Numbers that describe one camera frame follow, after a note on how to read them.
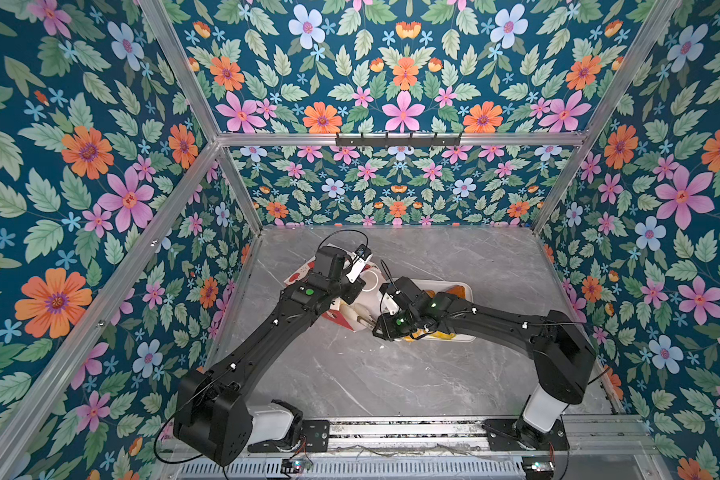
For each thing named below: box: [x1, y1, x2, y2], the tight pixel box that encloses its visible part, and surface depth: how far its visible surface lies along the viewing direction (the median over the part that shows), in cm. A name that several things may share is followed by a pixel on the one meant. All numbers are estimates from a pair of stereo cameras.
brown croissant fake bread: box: [446, 285, 466, 299], surface depth 100 cm
